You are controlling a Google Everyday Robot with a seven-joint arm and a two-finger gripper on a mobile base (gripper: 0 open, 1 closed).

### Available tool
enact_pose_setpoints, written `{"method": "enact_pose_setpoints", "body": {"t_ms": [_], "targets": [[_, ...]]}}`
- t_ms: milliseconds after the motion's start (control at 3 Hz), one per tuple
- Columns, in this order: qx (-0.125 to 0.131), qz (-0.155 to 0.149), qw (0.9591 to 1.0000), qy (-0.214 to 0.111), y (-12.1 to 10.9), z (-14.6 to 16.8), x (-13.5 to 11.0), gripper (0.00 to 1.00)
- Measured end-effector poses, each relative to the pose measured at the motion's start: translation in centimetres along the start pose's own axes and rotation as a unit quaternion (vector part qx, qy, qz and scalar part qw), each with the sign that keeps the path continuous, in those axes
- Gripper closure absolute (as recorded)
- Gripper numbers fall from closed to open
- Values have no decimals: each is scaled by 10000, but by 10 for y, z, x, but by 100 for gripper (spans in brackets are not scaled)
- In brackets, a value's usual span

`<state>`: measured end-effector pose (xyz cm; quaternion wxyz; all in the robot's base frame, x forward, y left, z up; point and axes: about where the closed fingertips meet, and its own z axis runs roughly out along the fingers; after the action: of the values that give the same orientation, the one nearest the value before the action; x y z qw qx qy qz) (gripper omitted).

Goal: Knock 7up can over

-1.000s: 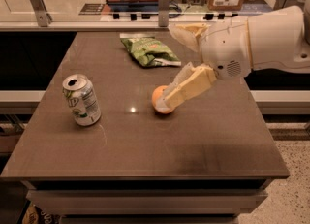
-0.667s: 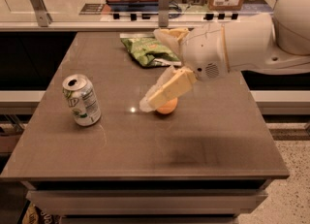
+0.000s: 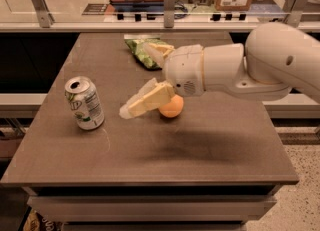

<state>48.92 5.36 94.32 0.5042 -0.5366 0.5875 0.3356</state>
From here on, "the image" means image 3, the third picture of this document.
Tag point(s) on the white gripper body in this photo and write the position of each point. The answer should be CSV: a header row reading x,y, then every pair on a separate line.
x,y
184,69

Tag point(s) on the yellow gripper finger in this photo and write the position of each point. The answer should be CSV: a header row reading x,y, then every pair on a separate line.
x,y
154,54
151,96

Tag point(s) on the silver green 7up can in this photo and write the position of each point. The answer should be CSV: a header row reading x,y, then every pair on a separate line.
x,y
82,96

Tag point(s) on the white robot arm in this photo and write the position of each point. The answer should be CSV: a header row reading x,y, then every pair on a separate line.
x,y
274,59

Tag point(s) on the orange fruit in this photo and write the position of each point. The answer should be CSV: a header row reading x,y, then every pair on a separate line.
x,y
173,108

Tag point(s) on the green chip bag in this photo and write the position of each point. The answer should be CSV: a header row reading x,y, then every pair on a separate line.
x,y
136,47

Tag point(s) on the snack bag under table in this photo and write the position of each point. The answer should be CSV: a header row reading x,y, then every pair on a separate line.
x,y
35,222

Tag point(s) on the middle metal rail bracket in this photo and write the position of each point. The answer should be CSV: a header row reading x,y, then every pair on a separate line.
x,y
169,13

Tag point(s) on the metal rail bracket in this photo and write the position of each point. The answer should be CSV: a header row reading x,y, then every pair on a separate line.
x,y
169,13
45,19
295,13

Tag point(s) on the left metal rail bracket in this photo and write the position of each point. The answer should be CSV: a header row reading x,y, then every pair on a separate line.
x,y
45,19

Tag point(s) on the right metal rail bracket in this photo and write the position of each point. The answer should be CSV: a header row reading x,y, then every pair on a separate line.
x,y
295,13

